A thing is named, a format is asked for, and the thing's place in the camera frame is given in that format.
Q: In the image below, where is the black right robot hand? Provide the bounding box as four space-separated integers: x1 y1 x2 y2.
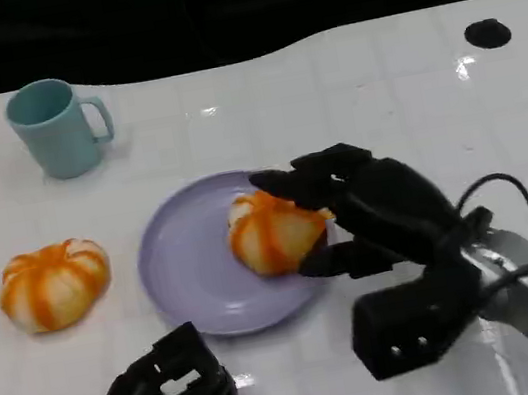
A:
245 125 469 293

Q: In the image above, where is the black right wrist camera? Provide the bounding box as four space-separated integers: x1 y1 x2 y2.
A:
342 256 495 385

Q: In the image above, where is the pale green mug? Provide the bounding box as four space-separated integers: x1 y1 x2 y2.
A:
0 69 122 188

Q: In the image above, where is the black round table cap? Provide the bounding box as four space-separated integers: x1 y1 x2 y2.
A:
461 15 514 54

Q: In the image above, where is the orange and white bread roll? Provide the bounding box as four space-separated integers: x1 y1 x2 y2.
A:
220 177 345 284
0 232 120 340

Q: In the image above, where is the lilac plate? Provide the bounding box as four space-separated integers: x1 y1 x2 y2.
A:
124 155 351 350

